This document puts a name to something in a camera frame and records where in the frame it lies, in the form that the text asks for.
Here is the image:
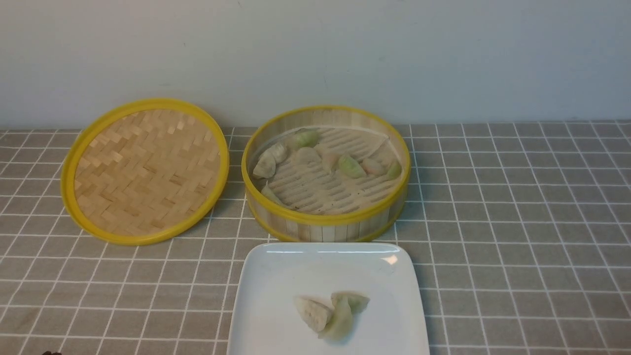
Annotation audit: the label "pink-white dumpling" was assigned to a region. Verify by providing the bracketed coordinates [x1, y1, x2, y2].
[360, 158, 387, 176]

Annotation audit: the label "pale green dumpling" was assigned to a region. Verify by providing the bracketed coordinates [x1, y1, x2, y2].
[318, 295, 354, 342]
[261, 184, 285, 207]

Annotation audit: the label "white square plate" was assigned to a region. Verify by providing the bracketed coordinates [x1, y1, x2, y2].
[227, 243, 430, 355]

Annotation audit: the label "green-white dumpling plate rear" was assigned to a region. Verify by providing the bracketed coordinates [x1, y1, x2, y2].
[330, 291, 370, 315]

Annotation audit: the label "white dumpling on plate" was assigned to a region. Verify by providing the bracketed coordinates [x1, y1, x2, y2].
[293, 296, 333, 333]

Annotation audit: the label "pale green dumpling on plate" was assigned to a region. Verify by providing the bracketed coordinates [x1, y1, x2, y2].
[318, 295, 354, 342]

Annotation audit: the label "bamboo steamer basket yellow rim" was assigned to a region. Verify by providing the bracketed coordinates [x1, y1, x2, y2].
[241, 106, 412, 242]

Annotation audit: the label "pinkish dumpling steamer centre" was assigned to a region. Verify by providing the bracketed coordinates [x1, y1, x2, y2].
[321, 151, 340, 175]

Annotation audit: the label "white dumpling steamer centre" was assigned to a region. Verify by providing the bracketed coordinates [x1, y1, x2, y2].
[291, 146, 321, 165]

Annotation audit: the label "white dumpling steamer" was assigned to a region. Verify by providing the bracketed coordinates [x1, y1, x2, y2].
[252, 142, 289, 179]
[291, 146, 321, 165]

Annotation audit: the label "green dumpling steamer centre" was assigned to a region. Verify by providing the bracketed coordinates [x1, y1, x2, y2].
[337, 154, 367, 179]

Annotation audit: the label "green dumpling steamer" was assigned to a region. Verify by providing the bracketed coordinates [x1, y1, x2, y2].
[385, 159, 402, 180]
[287, 130, 320, 150]
[337, 154, 367, 179]

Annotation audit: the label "green dumpling steamer top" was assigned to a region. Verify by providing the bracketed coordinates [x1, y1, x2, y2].
[287, 130, 320, 150]

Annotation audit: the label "white dumpling steamer left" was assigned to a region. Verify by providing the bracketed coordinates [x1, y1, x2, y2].
[252, 142, 289, 179]

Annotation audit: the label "green dumpling steamer right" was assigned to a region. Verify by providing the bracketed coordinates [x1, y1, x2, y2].
[385, 159, 402, 180]

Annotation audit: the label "bamboo steamer lid yellow rim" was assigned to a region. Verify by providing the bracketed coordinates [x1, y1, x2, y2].
[60, 98, 230, 246]

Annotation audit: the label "grey checked tablecloth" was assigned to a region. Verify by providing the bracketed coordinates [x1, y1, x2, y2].
[0, 121, 631, 355]

